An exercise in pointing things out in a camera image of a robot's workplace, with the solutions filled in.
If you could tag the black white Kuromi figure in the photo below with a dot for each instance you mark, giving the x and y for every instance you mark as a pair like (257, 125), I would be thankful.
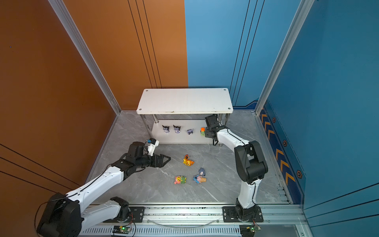
(166, 129)

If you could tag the pink yellow bear toy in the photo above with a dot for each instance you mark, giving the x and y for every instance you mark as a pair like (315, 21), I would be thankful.
(180, 180)

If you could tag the aluminium corner post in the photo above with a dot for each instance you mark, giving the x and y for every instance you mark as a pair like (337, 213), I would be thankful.
(72, 30)
(290, 38)

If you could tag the left green circuit board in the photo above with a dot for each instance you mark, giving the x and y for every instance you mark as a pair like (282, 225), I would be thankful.
(121, 230)

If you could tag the white two-tier shelf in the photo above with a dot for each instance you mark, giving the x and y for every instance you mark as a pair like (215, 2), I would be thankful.
(182, 101)

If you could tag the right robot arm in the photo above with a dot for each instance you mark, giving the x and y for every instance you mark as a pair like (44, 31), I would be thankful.
(250, 163)

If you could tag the right green circuit board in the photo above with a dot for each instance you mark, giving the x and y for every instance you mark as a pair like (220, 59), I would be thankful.
(248, 230)

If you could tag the right aluminium corner post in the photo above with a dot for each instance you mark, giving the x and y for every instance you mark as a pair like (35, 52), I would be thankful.
(290, 38)

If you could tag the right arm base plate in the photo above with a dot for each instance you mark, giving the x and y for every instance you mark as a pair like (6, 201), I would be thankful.
(238, 214)

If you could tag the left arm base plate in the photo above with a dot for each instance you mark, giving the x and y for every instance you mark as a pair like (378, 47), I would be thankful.
(134, 214)

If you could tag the small blue figure toy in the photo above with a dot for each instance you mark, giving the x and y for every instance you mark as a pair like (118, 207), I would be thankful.
(201, 172)

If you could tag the green circuit board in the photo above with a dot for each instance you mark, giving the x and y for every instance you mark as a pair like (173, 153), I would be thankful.
(248, 230)
(121, 230)

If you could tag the aluminium rail frame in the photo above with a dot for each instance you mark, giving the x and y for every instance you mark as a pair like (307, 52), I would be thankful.
(206, 220)

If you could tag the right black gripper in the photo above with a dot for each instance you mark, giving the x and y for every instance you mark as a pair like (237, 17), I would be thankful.
(207, 132)

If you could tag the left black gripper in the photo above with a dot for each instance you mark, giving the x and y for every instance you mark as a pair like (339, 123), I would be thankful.
(161, 164)

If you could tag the left aluminium corner post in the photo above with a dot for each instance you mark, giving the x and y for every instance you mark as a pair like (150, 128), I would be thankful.
(72, 30)

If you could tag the blue Stitch ice-cream toy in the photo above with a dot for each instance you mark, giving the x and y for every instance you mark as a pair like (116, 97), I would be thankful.
(199, 179)

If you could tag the orange yellow duck toy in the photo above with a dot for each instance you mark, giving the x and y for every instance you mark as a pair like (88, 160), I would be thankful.
(187, 161)

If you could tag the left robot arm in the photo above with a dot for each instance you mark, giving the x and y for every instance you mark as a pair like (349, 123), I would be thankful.
(66, 215)

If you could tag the green orange toy truck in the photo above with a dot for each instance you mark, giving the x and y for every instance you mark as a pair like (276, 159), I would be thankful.
(202, 131)

